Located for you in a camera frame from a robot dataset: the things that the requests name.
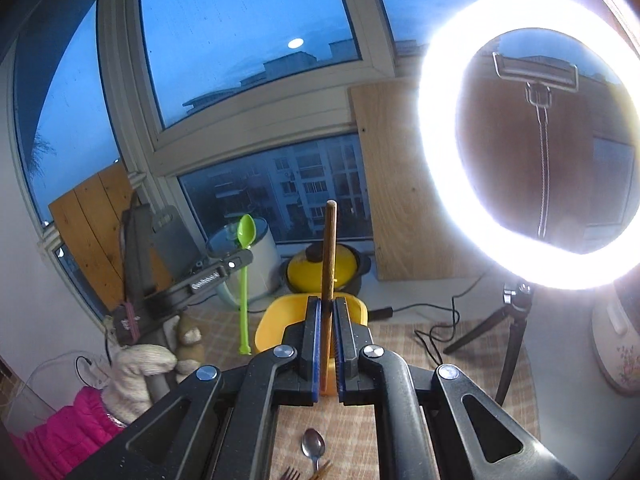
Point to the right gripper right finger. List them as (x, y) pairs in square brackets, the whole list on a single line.
[(345, 352)]

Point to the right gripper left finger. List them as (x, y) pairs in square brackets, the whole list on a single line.
[(309, 361)]

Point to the green plastic spoon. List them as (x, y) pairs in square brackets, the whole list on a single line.
[(245, 234)]

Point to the thick wooden chopstick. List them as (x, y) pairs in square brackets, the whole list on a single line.
[(327, 289)]

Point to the left hand in knit glove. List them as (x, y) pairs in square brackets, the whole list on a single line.
[(127, 395)]

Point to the yellow plastic utensil holder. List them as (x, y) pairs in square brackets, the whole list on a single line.
[(273, 329)]

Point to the checkered table mat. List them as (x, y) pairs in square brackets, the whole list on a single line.
[(350, 432)]

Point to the metal spoon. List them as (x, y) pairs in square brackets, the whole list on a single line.
[(313, 446)]

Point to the grey cutting board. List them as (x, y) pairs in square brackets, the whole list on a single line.
[(174, 243)]

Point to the yellow lidded casserole pot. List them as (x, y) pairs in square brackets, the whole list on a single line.
[(303, 272)]

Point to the wooden chopstick on mat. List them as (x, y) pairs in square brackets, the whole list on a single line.
[(322, 471)]

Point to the white electric kettle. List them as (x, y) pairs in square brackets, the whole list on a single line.
[(263, 272)]

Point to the metal fork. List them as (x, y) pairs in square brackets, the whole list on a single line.
[(290, 474)]

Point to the pine wood panel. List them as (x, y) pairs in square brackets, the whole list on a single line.
[(88, 220)]

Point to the light wooden board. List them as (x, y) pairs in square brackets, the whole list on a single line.
[(413, 237)]

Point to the pink jacket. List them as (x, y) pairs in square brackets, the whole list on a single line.
[(68, 437)]

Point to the phone clamp holder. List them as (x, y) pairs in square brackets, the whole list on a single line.
[(541, 75)]

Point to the ring light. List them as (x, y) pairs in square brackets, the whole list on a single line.
[(441, 82)]

